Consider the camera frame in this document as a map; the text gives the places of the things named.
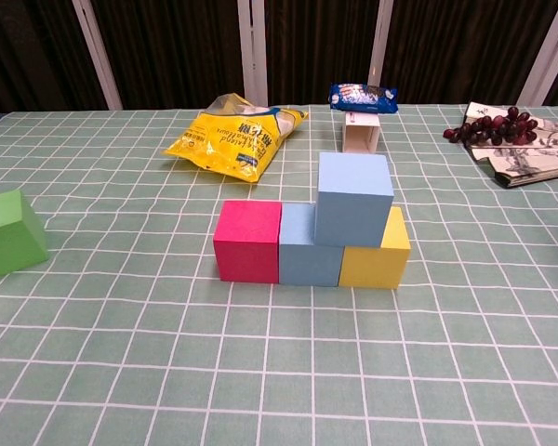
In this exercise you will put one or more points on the green foam cube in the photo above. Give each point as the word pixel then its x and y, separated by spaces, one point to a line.
pixel 7 241

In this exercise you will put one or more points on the red foam cube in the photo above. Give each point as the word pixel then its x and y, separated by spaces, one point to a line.
pixel 246 251

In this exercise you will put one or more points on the light blue foam cube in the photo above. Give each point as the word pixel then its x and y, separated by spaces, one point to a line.
pixel 353 200
pixel 307 265

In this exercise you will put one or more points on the yellow foam cube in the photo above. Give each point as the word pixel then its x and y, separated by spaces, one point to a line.
pixel 374 267

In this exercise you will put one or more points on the yellow snack bag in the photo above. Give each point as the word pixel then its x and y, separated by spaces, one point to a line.
pixel 232 139

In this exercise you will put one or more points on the blue cookie packet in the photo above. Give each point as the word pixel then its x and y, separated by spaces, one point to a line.
pixel 362 97

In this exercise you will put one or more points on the green checkered tablecloth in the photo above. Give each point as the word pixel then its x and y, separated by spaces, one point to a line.
pixel 279 371

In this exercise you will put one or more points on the dark red grape bunch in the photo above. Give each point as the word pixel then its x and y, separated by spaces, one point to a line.
pixel 493 127

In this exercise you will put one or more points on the painted paper folding fan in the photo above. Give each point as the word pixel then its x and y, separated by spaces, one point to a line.
pixel 530 160

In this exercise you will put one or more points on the white metal frame post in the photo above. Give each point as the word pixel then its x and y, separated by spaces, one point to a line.
pixel 381 46
pixel 97 56
pixel 252 51
pixel 549 51

